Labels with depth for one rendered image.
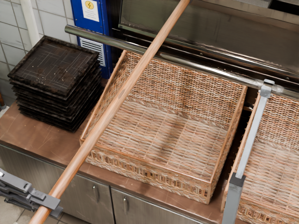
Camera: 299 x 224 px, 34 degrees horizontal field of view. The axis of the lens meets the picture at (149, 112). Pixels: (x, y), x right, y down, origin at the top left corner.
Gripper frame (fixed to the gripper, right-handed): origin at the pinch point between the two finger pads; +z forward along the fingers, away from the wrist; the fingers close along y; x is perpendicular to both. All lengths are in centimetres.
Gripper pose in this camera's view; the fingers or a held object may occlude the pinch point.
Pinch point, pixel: (47, 204)
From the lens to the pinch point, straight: 124.6
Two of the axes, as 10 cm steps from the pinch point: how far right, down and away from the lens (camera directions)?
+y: 0.1, 6.6, 7.5
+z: 9.1, 3.0, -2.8
